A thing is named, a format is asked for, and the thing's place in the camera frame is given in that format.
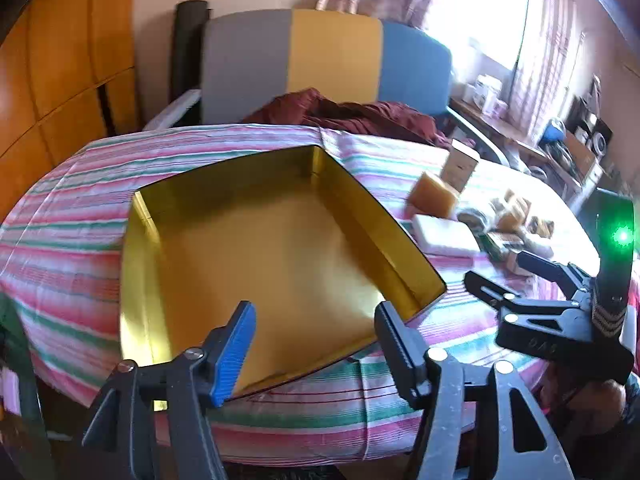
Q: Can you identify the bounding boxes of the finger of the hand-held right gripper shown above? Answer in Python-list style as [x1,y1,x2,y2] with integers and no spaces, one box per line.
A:
[517,251,598,301]
[464,271,592,328]

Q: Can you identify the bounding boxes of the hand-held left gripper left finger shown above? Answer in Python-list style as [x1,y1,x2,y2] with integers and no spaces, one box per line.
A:
[81,301,257,480]

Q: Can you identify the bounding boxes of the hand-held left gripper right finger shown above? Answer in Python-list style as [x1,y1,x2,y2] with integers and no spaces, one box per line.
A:
[374,301,573,480]

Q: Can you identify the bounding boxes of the gold metal tin tray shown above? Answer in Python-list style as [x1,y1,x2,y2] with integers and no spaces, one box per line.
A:
[119,145,447,401]

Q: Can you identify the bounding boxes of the white foam block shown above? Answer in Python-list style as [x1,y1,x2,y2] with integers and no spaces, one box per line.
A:
[412,214,482,259]

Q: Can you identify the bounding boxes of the large yellow sponge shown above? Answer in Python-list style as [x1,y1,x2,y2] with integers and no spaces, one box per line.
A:
[406,171,462,219]

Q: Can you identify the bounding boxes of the beige cardboard box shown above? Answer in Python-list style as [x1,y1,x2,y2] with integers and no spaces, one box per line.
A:
[441,139,481,194]

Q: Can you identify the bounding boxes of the person's right forearm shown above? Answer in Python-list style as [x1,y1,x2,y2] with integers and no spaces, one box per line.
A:
[545,367,628,441]

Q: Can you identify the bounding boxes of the green packet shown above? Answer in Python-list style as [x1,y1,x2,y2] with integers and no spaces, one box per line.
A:
[480,231,523,261]

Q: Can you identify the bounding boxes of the small round clear jar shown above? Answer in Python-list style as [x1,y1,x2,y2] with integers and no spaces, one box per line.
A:
[457,207,493,233]

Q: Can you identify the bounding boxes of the wooden side desk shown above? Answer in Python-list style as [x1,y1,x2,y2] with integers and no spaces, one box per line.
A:
[449,97,603,211]

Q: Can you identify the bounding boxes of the black stereo set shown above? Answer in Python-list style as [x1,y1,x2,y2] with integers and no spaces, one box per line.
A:
[570,95,614,161]

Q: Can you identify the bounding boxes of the white boxes on desk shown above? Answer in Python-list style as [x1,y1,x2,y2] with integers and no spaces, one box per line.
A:
[462,75,507,117]

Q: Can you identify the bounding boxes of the striped tablecloth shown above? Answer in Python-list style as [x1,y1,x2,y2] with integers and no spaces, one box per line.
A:
[0,125,601,466]

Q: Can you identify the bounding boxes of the dark green object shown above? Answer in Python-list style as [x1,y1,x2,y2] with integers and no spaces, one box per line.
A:
[0,295,53,480]

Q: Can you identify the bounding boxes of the maroon cloth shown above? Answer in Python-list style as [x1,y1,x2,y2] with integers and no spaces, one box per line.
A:
[242,88,453,151]

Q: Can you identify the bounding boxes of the grey yellow blue chair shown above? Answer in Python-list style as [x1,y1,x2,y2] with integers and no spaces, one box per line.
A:
[142,8,511,166]

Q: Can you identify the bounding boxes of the black rolled mat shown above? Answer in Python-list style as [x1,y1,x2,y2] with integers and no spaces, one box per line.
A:
[170,1,207,108]

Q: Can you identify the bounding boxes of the wooden wardrobe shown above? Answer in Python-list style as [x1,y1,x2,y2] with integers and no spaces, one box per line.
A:
[0,0,142,221]

